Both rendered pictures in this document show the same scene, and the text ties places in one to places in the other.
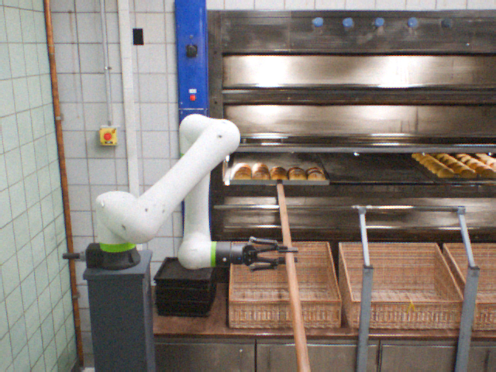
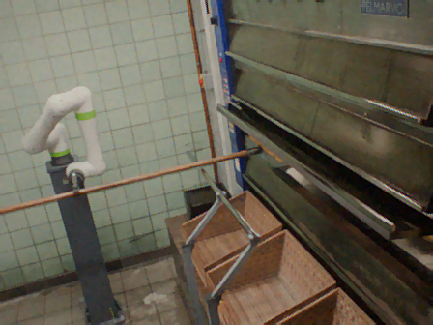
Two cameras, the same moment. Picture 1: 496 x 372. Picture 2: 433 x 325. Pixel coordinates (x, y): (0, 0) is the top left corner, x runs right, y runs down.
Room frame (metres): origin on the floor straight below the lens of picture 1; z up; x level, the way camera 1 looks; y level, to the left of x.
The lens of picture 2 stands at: (1.89, -2.76, 2.17)
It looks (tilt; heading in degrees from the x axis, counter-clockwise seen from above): 20 degrees down; 76
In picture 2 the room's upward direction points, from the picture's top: 9 degrees counter-clockwise
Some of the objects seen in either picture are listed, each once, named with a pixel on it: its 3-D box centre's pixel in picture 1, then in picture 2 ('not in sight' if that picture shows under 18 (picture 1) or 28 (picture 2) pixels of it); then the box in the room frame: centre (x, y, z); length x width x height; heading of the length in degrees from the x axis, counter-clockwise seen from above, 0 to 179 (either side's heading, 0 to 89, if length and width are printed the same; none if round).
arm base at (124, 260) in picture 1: (102, 253); (61, 155); (1.69, 0.51, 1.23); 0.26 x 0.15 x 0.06; 93
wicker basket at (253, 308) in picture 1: (282, 281); (229, 236); (2.54, -0.18, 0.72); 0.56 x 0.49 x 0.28; 90
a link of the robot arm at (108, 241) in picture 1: (118, 220); (54, 139); (1.69, 0.44, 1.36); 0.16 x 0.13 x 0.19; 39
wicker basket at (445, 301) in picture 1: (396, 282); (267, 289); (2.53, -0.78, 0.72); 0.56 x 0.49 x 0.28; 89
